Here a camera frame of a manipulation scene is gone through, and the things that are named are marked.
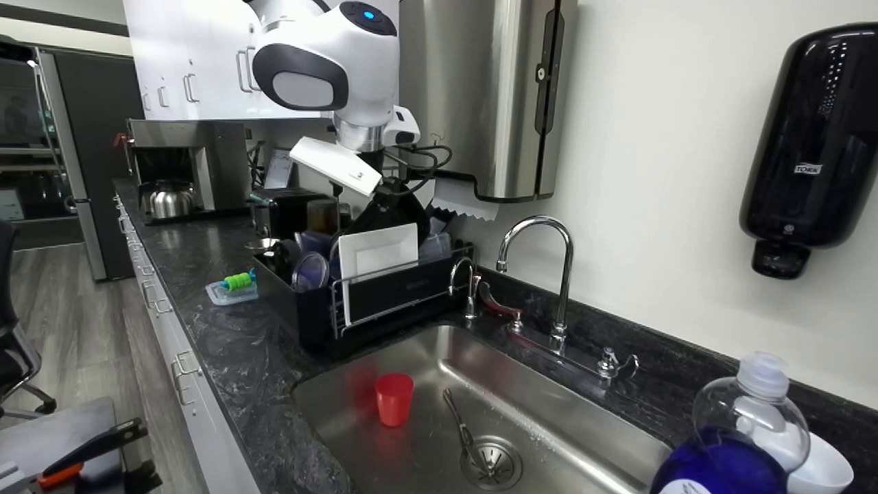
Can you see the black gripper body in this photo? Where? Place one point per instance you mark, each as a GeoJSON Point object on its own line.
{"type": "Point", "coordinates": [379, 181]}

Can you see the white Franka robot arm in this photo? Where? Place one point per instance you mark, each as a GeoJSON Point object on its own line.
{"type": "Point", "coordinates": [367, 64]}

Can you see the stainless steel sink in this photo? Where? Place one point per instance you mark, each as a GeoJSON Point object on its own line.
{"type": "Point", "coordinates": [550, 422]}

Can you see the white paper towel sheet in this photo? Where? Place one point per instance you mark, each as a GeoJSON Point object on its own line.
{"type": "Point", "coordinates": [463, 205]}

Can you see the white cutting board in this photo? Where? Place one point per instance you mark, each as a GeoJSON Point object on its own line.
{"type": "Point", "coordinates": [378, 266]}

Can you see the clear glass bowl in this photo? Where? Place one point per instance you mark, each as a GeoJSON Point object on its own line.
{"type": "Point", "coordinates": [312, 270]}

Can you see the black plastic dish rack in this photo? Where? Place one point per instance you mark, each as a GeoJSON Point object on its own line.
{"type": "Point", "coordinates": [402, 305]}

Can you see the small chrome tap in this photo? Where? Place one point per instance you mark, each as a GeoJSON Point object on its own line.
{"type": "Point", "coordinates": [464, 285]}

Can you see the steel paper towel dispenser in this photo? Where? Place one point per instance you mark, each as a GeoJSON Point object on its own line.
{"type": "Point", "coordinates": [496, 91]}

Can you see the small green object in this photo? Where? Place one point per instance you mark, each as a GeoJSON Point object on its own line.
{"type": "Point", "coordinates": [236, 281]}

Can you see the clear plastic storage bin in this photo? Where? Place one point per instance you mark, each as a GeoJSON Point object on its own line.
{"type": "Point", "coordinates": [229, 293]}

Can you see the chrome faucet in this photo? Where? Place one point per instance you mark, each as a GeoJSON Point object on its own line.
{"type": "Point", "coordinates": [560, 277]}

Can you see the steel coffee machine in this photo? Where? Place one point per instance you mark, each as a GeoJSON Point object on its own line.
{"type": "Point", "coordinates": [168, 167]}

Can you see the steel carafe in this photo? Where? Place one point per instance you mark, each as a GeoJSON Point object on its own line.
{"type": "Point", "coordinates": [168, 205]}

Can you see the red plastic cup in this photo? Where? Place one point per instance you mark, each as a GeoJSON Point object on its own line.
{"type": "Point", "coordinates": [393, 400]}

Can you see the metal spoon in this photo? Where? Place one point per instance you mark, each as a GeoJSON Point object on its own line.
{"type": "Point", "coordinates": [459, 428]}

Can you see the white base cabinet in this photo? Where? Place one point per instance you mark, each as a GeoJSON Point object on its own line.
{"type": "Point", "coordinates": [195, 401]}

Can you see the black office chair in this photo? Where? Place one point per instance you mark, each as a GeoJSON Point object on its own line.
{"type": "Point", "coordinates": [14, 358]}

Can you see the blue dish soap bottle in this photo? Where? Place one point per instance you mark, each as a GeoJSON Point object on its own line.
{"type": "Point", "coordinates": [732, 456]}

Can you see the small white bowl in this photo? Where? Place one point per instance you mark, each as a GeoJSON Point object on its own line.
{"type": "Point", "coordinates": [819, 469]}

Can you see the black wall soap dispenser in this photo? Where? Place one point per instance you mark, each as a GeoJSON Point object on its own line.
{"type": "Point", "coordinates": [812, 146]}

